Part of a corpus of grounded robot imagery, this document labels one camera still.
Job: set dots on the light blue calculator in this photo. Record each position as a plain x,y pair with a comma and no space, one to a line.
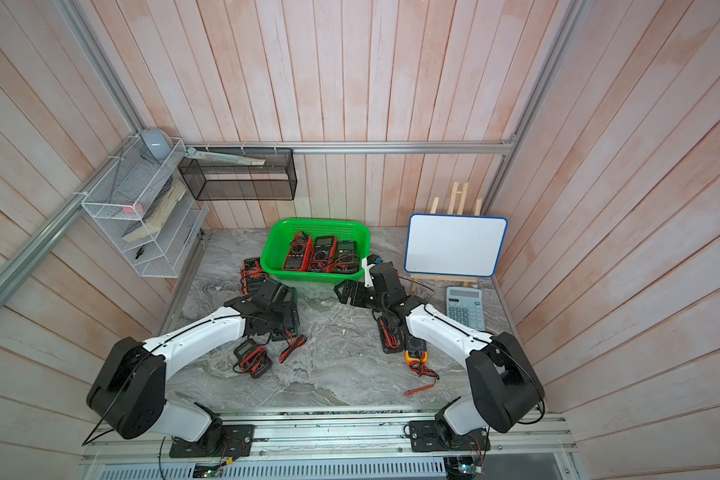
465,306

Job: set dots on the small black red multimeter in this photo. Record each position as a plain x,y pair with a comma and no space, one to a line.
252,358

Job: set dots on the white wire wall shelf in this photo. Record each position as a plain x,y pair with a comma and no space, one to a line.
125,192

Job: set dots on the green plastic basket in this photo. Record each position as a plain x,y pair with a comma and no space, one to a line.
283,232

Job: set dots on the wooden easel stand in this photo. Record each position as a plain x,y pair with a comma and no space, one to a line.
453,207

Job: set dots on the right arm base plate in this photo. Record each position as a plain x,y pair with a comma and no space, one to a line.
434,436

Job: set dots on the book in wire shelf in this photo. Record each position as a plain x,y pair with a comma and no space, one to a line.
158,213

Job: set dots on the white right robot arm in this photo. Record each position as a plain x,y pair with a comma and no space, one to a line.
503,384

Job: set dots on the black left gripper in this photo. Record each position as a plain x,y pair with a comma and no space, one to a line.
291,319

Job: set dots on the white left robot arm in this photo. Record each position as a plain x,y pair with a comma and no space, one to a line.
129,392

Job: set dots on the orange multimeter at left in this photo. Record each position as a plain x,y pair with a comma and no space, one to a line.
252,275

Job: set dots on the large red Aneng multimeter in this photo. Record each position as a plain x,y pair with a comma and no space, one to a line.
322,255

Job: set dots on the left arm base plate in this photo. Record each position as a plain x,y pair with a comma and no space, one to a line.
220,441

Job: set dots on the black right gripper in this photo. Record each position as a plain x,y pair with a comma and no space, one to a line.
351,285

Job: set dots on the grey computer mouse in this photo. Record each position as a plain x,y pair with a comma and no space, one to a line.
158,143

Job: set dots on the black mesh wall basket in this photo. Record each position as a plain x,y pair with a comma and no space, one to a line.
239,173

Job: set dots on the black multimeter with red leads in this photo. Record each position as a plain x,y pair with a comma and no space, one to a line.
390,336

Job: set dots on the red clamp multimeter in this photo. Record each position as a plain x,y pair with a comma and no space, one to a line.
299,253

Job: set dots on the red loose test probe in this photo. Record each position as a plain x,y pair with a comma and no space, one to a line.
421,388

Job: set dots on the yellow clamp meter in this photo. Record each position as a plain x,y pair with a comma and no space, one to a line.
415,350

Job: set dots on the blue framed whiteboard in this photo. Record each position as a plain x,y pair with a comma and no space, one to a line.
481,248

